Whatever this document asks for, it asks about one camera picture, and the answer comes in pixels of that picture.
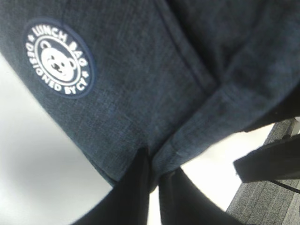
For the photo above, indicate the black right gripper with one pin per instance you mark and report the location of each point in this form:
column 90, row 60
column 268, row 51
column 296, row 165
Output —
column 279, row 160

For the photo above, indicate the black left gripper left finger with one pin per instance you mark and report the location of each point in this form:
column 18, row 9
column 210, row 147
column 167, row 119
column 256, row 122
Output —
column 128, row 202

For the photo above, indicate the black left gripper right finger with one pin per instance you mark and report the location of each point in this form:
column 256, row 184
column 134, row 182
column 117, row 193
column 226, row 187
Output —
column 182, row 203

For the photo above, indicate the dark navy lunch bag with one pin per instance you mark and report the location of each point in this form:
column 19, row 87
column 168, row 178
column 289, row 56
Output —
column 170, row 76

